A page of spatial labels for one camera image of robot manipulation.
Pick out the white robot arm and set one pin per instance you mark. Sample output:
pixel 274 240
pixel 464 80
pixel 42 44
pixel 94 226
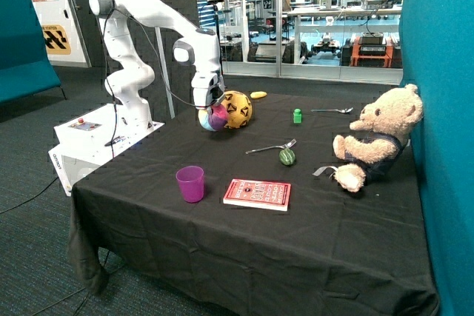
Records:
pixel 197 47

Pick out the green toy pepper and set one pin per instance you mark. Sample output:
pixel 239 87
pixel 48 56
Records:
pixel 287 157

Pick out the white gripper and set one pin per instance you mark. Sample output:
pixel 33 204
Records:
pixel 208 90

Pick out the teal sofa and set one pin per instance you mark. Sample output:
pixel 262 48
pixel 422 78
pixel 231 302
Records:
pixel 25 67

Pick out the yellow black soccer ball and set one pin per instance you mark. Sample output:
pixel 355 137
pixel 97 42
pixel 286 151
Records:
pixel 239 109

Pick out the silver spoon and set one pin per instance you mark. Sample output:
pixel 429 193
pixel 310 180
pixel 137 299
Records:
pixel 342 111

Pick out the black tablecloth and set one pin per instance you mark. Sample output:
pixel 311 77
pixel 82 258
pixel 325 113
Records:
pixel 330 253

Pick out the orange black cart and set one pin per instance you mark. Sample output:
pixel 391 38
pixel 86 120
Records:
pixel 378 50

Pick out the beige teddy bear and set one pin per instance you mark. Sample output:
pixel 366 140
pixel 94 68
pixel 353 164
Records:
pixel 388 121

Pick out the silver fork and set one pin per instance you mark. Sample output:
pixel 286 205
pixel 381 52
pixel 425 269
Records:
pixel 283 146

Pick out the multicolour soft ball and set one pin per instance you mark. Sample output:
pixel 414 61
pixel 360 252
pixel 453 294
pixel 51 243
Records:
pixel 213 118

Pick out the white lab table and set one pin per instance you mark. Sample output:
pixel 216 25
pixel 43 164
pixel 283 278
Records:
pixel 319 34

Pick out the green toy block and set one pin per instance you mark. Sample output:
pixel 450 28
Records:
pixel 297 116

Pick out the yellow black sign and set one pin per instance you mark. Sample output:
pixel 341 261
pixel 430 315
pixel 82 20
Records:
pixel 56 40

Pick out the purple plastic cup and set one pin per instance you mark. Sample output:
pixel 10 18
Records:
pixel 191 183

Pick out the red book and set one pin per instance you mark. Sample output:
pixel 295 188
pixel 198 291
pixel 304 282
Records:
pixel 258 194

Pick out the teal partition panel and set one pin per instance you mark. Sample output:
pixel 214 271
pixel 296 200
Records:
pixel 437 55

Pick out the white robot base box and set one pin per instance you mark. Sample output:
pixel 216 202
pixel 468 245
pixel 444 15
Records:
pixel 92 139

